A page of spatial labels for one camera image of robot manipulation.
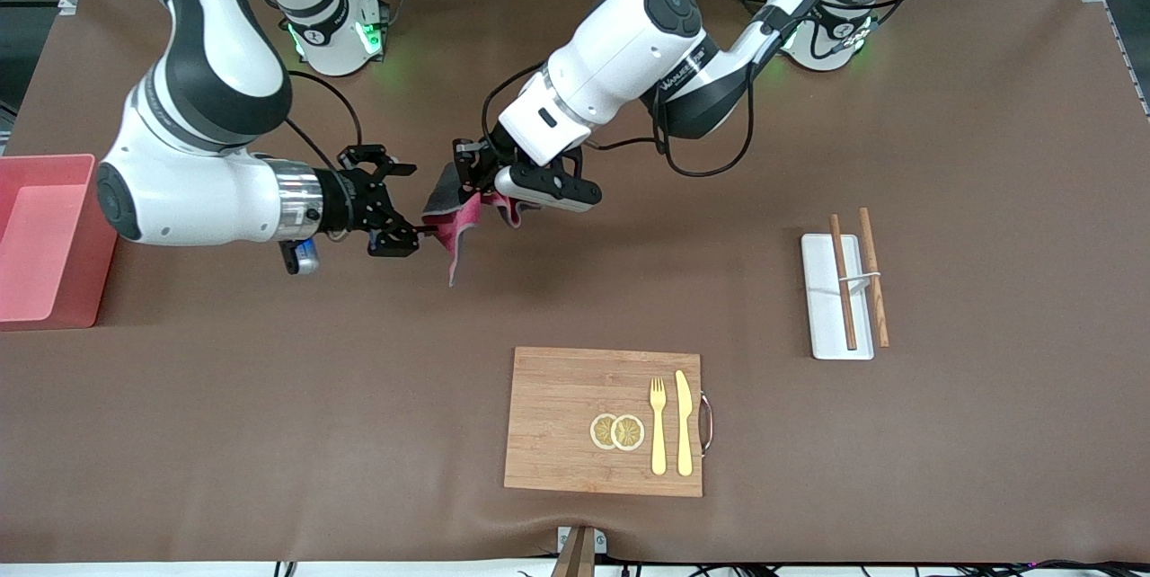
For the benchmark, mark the yellow fork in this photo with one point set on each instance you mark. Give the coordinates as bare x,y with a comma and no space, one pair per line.
658,433

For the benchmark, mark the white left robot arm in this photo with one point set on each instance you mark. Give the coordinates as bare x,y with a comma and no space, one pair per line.
629,47

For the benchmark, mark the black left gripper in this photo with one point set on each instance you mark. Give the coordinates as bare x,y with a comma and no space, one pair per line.
476,165

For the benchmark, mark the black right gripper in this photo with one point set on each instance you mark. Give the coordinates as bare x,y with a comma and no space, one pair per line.
344,200

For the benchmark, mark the red and grey cloth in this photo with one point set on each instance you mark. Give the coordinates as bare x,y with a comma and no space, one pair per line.
458,222

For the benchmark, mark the pink plastic bin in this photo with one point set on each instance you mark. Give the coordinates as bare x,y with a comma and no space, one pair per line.
45,235

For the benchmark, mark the wooden cutting board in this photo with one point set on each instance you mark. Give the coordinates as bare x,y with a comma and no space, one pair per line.
566,415

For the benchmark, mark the lemon slice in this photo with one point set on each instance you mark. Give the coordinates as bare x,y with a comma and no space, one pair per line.
602,431
628,432

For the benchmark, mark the yellow knife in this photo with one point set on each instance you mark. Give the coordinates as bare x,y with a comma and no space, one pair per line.
685,433

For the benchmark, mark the white chopstick tray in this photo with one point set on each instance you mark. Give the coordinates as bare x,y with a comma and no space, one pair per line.
822,307

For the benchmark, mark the metal table bracket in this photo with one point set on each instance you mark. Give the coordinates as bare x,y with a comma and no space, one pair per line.
579,550

